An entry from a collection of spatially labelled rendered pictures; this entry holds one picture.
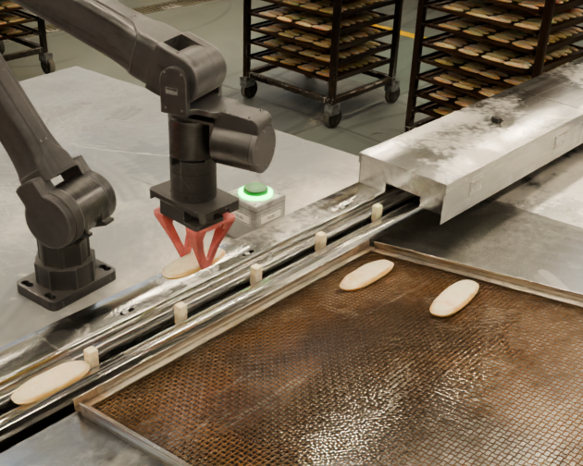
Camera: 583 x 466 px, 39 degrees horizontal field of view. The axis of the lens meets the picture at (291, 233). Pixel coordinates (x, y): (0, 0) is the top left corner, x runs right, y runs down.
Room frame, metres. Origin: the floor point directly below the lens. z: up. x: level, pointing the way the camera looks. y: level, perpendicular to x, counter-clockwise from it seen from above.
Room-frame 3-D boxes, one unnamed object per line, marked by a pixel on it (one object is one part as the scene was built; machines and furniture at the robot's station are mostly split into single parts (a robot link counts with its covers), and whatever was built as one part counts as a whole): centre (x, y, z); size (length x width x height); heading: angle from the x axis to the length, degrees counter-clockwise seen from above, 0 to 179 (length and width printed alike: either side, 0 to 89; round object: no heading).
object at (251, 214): (1.19, 0.06, 0.84); 0.08 x 0.08 x 0.11; 48
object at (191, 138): (0.93, 0.12, 1.10); 0.07 x 0.06 x 0.07; 65
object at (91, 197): (1.02, 0.30, 0.94); 0.09 x 0.05 x 0.10; 65
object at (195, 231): (0.92, 0.12, 0.97); 0.07 x 0.07 x 0.09; 48
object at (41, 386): (0.76, 0.27, 0.86); 0.10 x 0.04 x 0.01; 138
